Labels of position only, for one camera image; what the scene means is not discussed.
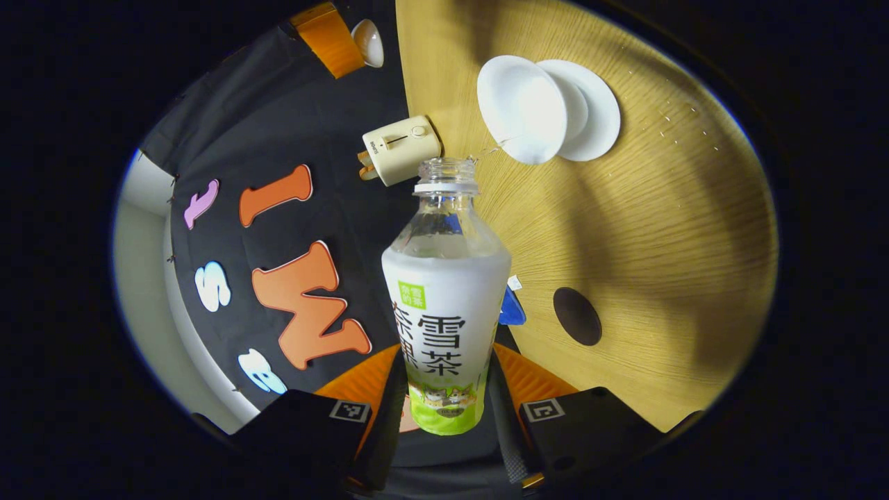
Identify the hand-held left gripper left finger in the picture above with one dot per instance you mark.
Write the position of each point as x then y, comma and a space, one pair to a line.
389, 430

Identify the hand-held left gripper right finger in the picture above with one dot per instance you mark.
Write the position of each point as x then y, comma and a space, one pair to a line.
507, 444

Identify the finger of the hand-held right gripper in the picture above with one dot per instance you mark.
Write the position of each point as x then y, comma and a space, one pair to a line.
330, 38

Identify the white green label water bottle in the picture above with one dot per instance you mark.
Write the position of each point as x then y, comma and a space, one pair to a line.
444, 312

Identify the dark brown round coaster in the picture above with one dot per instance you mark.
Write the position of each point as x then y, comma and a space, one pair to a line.
578, 317

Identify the white teacup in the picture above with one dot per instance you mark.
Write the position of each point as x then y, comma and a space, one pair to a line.
521, 107

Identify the black backdrop cloth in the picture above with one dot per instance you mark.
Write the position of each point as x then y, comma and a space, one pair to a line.
278, 125

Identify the toast bread slice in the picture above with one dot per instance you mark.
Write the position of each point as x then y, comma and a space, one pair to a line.
364, 158
368, 173

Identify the blue cloth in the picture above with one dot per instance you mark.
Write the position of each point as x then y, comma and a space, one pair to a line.
512, 310

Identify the white toaster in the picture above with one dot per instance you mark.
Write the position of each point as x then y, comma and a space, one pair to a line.
406, 149

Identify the white saucer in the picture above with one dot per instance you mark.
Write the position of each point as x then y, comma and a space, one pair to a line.
599, 118

